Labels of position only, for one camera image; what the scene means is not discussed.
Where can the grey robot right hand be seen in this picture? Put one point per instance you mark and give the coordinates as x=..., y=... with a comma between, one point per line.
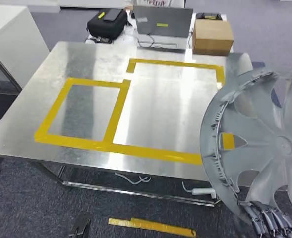
x=267, y=220

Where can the grey wheel hubcap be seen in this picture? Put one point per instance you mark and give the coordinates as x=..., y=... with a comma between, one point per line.
x=254, y=131

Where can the steel workbench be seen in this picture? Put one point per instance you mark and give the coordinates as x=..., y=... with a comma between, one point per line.
x=161, y=108

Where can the yellow workbench tape marking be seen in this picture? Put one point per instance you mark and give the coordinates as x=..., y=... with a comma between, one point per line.
x=86, y=82

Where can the yellow floor tape square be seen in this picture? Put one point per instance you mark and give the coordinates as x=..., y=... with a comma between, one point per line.
x=148, y=226

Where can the brown cardboard box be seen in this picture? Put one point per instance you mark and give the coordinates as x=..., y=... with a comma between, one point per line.
x=210, y=36

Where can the black device with yellow label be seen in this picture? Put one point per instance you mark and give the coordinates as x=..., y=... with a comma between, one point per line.
x=207, y=16

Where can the grey laptop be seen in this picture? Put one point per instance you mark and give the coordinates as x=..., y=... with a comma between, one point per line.
x=175, y=19

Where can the white table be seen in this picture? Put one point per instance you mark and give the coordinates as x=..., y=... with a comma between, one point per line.
x=130, y=36

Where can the black bag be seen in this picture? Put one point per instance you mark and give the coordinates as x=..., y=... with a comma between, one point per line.
x=99, y=29

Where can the yellow marker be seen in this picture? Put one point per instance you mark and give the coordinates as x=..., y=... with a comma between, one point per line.
x=101, y=15

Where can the white cabinet panel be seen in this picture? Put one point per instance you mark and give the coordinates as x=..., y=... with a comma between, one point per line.
x=16, y=39

